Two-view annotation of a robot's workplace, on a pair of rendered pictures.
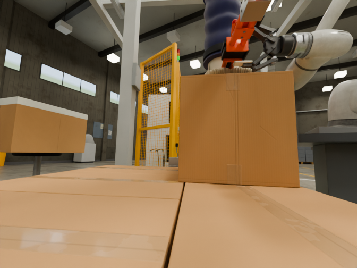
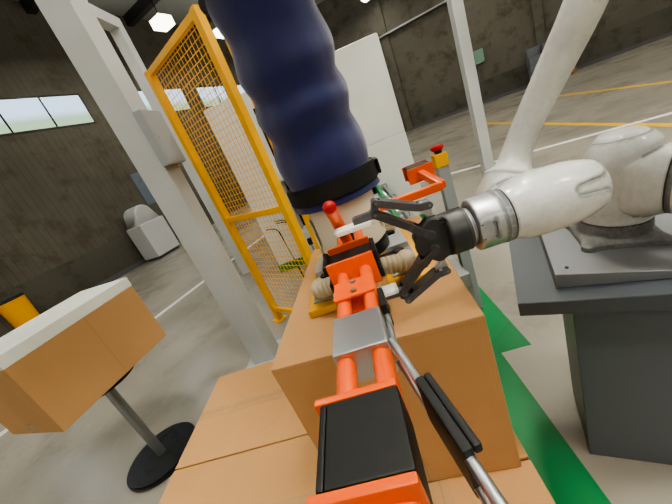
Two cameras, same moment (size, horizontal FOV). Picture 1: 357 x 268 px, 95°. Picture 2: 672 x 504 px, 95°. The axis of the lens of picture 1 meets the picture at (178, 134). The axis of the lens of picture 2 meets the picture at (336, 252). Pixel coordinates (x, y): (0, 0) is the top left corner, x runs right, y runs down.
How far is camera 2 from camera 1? 0.70 m
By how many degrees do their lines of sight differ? 27
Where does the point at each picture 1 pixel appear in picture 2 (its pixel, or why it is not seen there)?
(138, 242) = not seen: outside the picture
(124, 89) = (155, 180)
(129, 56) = (114, 98)
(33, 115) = (45, 361)
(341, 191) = (598, 348)
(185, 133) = not seen: hidden behind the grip
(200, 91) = (320, 387)
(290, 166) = (504, 448)
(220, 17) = (286, 116)
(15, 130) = (41, 402)
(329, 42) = (557, 223)
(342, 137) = (596, 306)
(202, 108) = not seen: hidden behind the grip
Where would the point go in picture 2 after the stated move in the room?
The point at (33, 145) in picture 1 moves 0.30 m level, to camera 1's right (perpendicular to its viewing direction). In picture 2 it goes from (86, 396) to (146, 373)
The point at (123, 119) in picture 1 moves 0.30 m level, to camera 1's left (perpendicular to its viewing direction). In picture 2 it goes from (191, 238) to (148, 256)
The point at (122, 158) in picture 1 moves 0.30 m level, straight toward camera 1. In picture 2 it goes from (230, 300) to (232, 318)
